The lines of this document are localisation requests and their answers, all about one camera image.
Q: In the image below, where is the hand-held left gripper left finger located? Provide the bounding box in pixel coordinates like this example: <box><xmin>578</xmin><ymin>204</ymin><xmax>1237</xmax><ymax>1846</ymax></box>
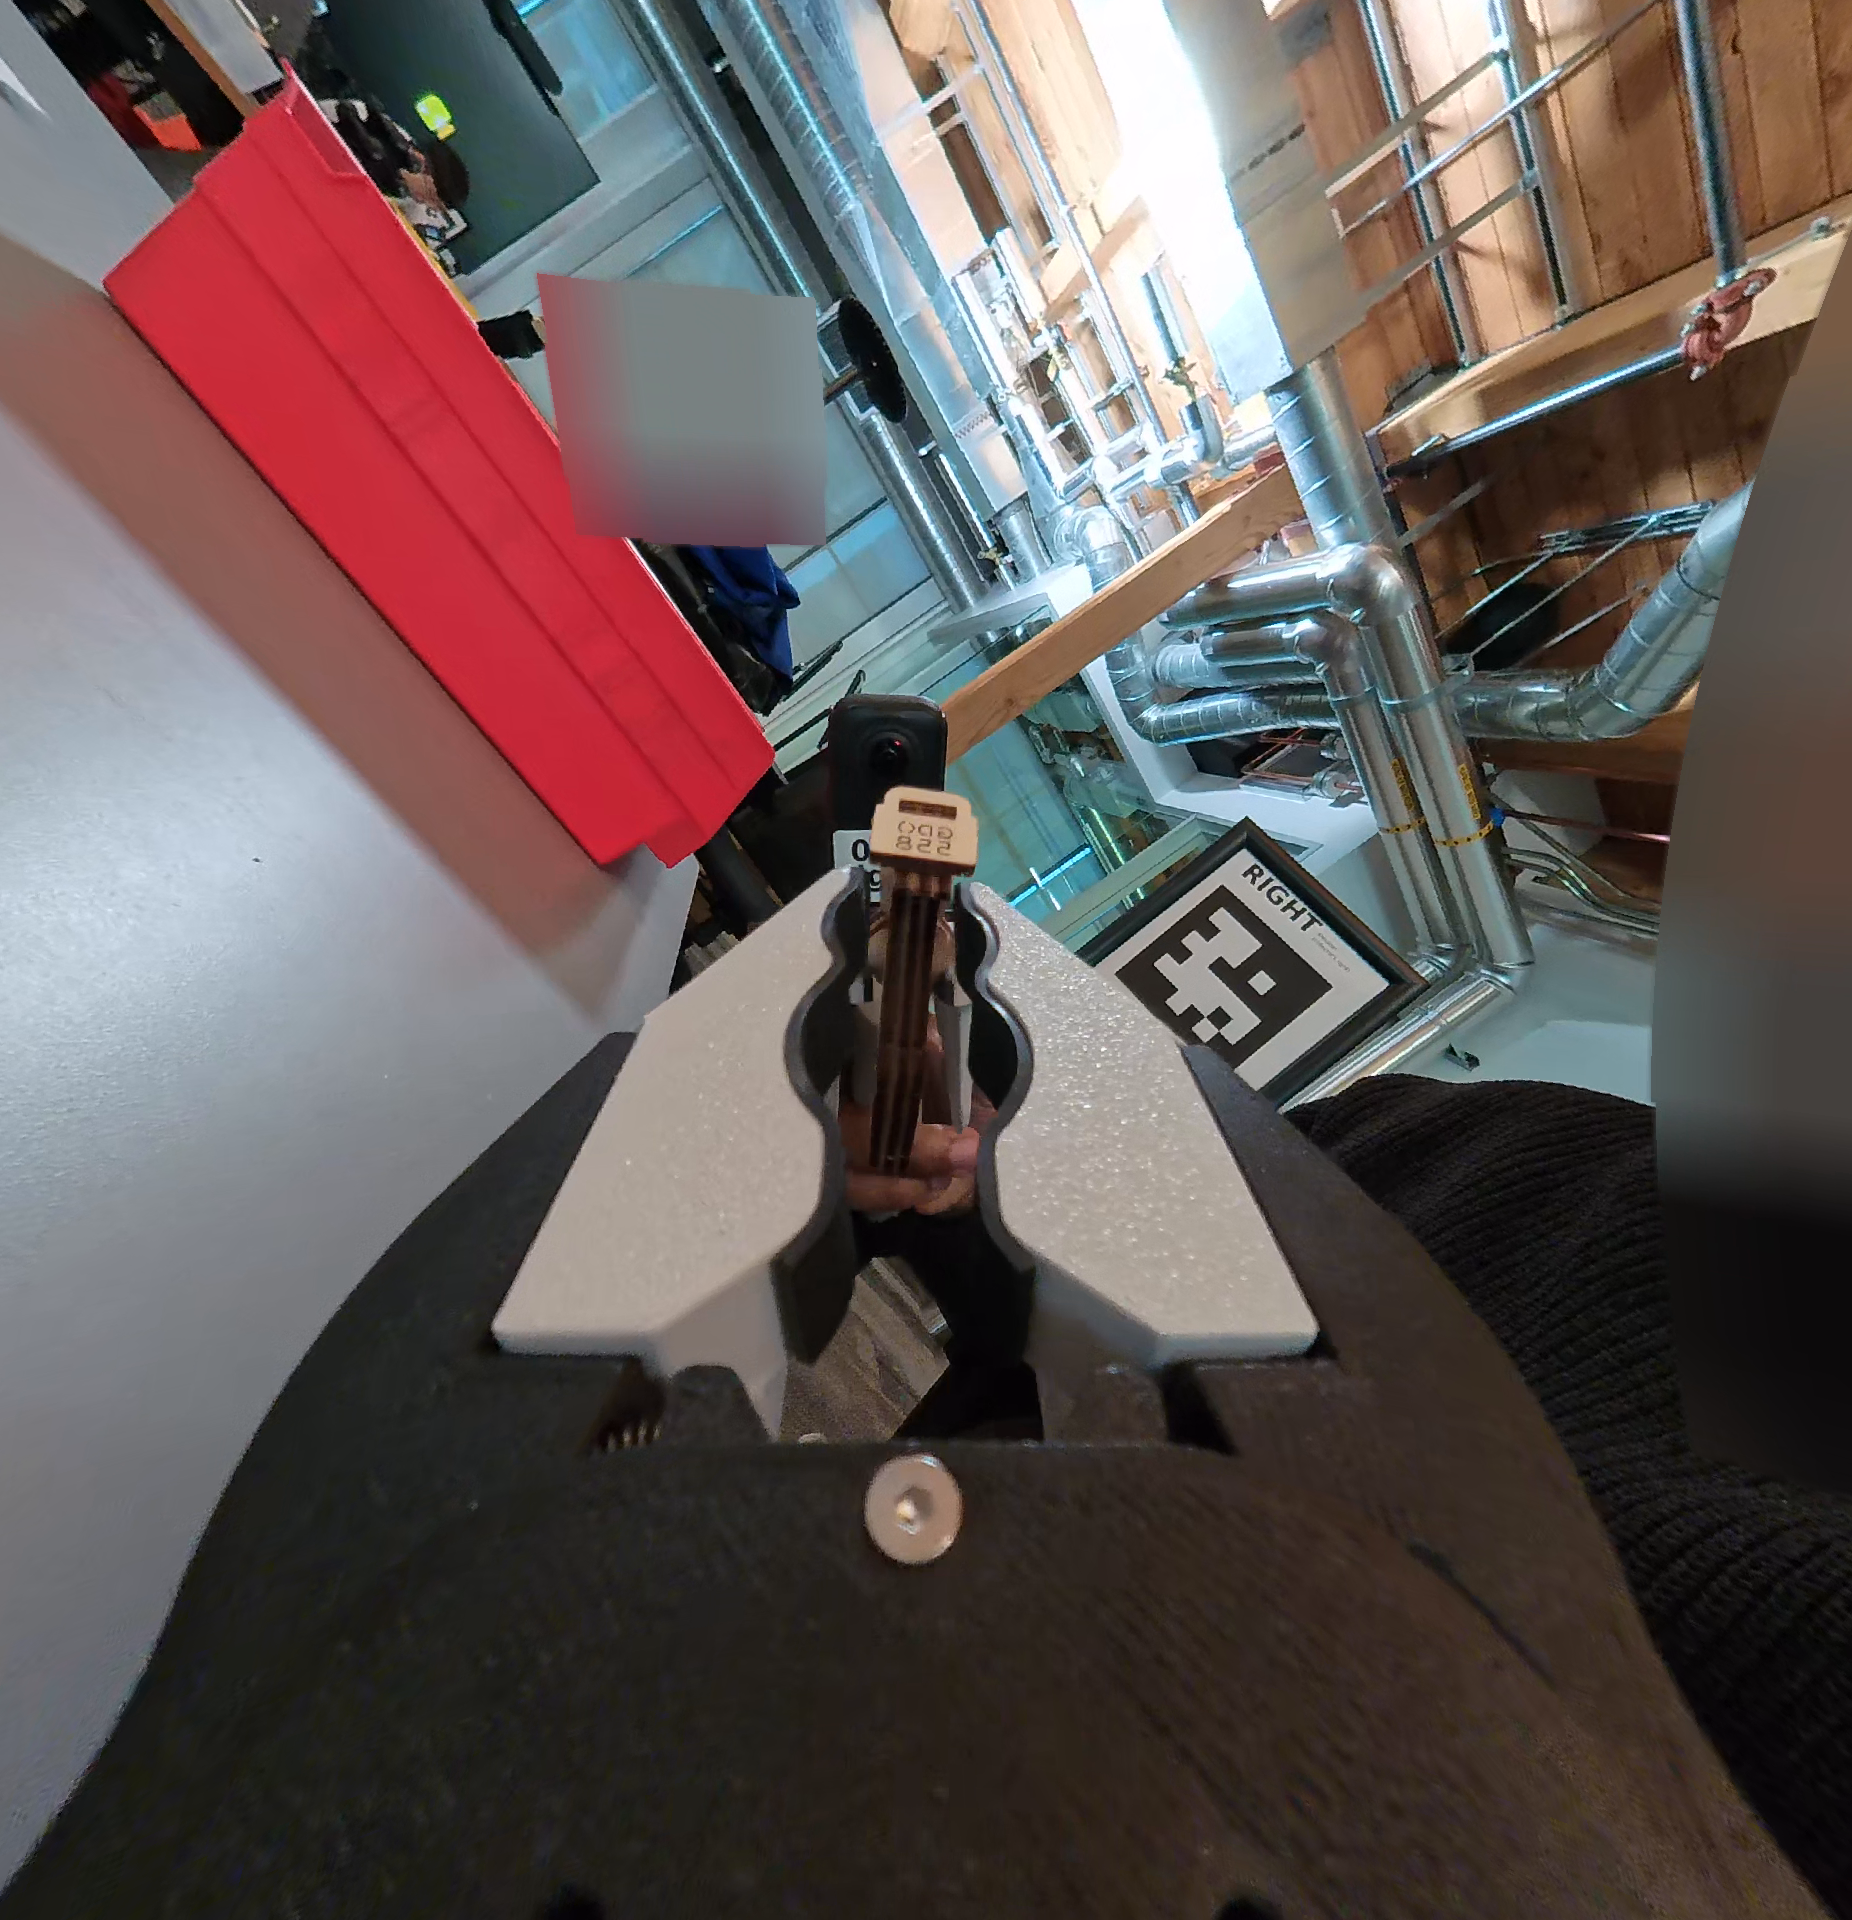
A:
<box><xmin>490</xmin><ymin>875</ymin><xmax>871</xmax><ymax>1435</ymax></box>

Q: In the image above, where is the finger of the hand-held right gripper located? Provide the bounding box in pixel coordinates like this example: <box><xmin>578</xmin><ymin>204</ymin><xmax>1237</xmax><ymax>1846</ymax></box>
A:
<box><xmin>931</xmin><ymin>936</ymin><xmax>977</xmax><ymax>1131</ymax></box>

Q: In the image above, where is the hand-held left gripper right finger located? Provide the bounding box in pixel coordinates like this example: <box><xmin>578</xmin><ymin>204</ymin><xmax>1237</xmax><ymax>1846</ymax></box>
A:
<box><xmin>939</xmin><ymin>882</ymin><xmax>1325</xmax><ymax>1375</ymax></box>

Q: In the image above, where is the layered wooden puzzle piece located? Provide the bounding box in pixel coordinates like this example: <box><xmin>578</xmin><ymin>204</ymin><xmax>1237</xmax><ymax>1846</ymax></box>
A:
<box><xmin>869</xmin><ymin>787</ymin><xmax>977</xmax><ymax>1176</ymax></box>

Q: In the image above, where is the person's right forearm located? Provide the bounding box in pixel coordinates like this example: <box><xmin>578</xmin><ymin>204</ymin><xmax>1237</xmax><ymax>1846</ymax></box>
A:
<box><xmin>1282</xmin><ymin>1073</ymin><xmax>1852</xmax><ymax>1920</ymax></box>

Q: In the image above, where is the person's right hand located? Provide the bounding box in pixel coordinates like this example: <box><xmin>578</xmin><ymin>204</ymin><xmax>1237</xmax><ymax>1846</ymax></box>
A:
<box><xmin>848</xmin><ymin>1116</ymin><xmax>1004</xmax><ymax>1220</ymax></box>

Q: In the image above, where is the black framed marker poster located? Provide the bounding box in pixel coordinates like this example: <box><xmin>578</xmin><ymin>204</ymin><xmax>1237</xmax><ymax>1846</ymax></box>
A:
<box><xmin>1081</xmin><ymin>817</ymin><xmax>1425</xmax><ymax>1112</ymax></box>

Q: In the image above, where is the wooden ceiling beam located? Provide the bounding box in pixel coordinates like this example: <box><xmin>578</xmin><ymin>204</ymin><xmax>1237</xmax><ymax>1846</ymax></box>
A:
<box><xmin>939</xmin><ymin>456</ymin><xmax>1310</xmax><ymax>771</ymax></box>

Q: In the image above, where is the black round disc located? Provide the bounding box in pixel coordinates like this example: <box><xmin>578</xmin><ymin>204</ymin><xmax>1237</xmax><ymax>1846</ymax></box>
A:
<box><xmin>817</xmin><ymin>295</ymin><xmax>914</xmax><ymax>426</ymax></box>

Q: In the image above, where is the bundle of silver insulated pipes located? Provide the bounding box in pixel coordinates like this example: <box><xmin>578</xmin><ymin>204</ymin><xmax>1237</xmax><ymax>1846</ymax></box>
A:
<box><xmin>1106</xmin><ymin>543</ymin><xmax>1539</xmax><ymax>993</ymax></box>

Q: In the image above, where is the red plastic bin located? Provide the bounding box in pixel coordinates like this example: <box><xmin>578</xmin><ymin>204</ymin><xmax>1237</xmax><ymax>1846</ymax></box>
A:
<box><xmin>103</xmin><ymin>62</ymin><xmax>777</xmax><ymax>870</ymax></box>

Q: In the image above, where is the silver ceiling duct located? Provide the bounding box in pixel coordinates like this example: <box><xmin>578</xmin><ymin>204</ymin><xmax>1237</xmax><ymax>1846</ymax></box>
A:
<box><xmin>625</xmin><ymin>0</ymin><xmax>1048</xmax><ymax>603</ymax></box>

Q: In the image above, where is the dark wall screen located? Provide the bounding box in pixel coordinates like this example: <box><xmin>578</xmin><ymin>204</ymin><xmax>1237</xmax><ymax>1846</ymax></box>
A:
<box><xmin>318</xmin><ymin>0</ymin><xmax>601</xmax><ymax>281</ymax></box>

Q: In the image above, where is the silver spiral duct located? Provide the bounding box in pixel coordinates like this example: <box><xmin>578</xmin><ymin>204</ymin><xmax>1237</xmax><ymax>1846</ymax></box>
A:
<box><xmin>1441</xmin><ymin>476</ymin><xmax>1760</xmax><ymax>740</ymax></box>

